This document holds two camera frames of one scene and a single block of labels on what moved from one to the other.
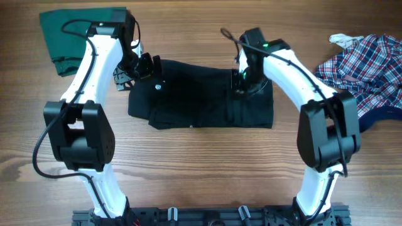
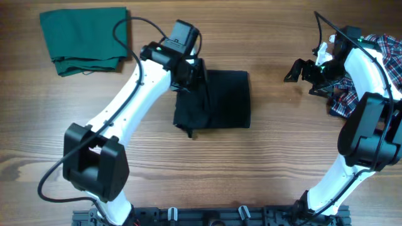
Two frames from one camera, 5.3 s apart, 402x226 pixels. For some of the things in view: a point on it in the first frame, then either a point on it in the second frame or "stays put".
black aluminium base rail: x=340 y=215 stays put
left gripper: x=148 y=71 → x=199 y=78
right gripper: x=236 y=81 → x=308 y=74
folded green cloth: x=66 y=32 stays put
